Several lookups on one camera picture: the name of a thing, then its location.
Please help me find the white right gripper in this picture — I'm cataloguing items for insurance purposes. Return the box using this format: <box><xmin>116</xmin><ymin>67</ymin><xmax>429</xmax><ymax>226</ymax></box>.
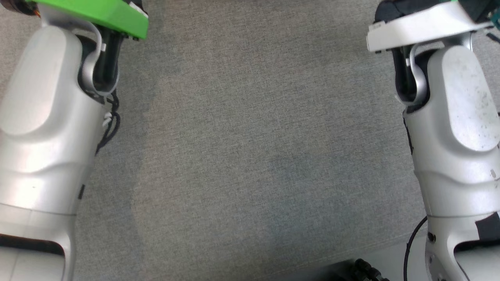
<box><xmin>366</xmin><ymin>0</ymin><xmax>495</xmax><ymax>53</ymax></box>

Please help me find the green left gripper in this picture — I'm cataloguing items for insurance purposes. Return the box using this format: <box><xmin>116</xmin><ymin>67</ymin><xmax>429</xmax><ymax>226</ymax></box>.
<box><xmin>34</xmin><ymin>0</ymin><xmax>149</xmax><ymax>40</ymax></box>

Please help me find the black white-banded left wire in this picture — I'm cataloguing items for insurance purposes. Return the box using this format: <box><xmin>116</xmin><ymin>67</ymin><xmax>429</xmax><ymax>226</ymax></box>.
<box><xmin>95</xmin><ymin>91</ymin><xmax>121</xmax><ymax>157</ymax></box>

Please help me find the thin black cable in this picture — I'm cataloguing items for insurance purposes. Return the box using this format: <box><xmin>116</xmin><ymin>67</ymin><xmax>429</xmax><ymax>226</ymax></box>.
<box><xmin>404</xmin><ymin>216</ymin><xmax>428</xmax><ymax>281</ymax></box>

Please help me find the black corrugated conduit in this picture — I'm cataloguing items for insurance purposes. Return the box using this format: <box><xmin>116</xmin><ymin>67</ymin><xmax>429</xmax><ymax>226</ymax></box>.
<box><xmin>354</xmin><ymin>258</ymin><xmax>391</xmax><ymax>281</ymax></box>

